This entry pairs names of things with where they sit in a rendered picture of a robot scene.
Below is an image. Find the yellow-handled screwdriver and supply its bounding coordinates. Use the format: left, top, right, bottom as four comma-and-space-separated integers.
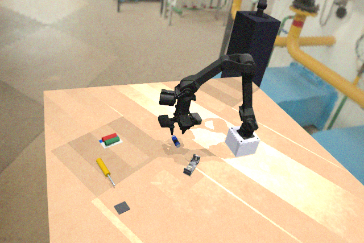
96, 158, 115, 186

